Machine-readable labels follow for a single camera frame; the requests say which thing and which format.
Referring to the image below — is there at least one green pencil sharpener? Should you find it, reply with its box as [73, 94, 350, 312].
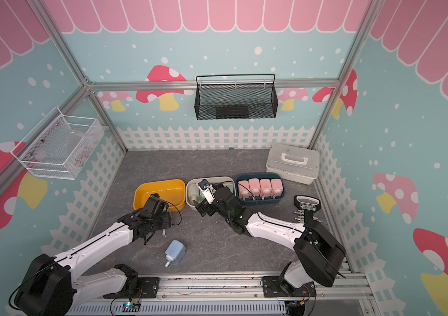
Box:
[223, 182, 234, 194]

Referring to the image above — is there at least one white plastic storage box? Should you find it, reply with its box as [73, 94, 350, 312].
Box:
[186, 176, 236, 211]

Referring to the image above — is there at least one pink pencil sharpener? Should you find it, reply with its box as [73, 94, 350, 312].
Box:
[237, 180, 252, 200]
[248, 178, 261, 198]
[259, 179, 273, 200]
[271, 179, 284, 199]

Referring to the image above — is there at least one dark teal storage box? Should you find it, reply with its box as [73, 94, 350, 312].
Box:
[235, 172, 286, 206]

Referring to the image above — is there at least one yellow plastic storage box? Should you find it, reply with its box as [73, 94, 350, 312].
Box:
[133, 179, 186, 212]

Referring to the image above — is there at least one pale green round sharpener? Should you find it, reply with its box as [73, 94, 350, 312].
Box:
[188, 184, 201, 204]

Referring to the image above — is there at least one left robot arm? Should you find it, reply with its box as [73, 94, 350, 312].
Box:
[8, 194, 172, 315]

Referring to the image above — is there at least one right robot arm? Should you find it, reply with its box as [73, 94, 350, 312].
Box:
[195, 180, 346, 296]

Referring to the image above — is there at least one translucent plastic lidded case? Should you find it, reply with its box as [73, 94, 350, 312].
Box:
[266, 143, 320, 185]

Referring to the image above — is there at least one rack of metal bits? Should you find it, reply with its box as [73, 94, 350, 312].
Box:
[294, 195, 321, 224]

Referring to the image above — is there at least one small green circuit board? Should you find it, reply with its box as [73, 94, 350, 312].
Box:
[121, 302, 141, 313]

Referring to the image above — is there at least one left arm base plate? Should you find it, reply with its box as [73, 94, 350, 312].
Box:
[104, 277, 160, 300]

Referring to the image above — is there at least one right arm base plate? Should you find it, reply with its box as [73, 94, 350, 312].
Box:
[260, 276, 317, 299]

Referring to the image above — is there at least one black wire mesh basket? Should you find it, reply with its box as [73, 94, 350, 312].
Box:
[194, 74, 279, 120]

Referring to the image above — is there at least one grey slotted cable duct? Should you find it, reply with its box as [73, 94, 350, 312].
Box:
[67, 301, 287, 315]

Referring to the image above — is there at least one white wire mesh basket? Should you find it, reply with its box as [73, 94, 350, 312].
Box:
[11, 107, 105, 180]

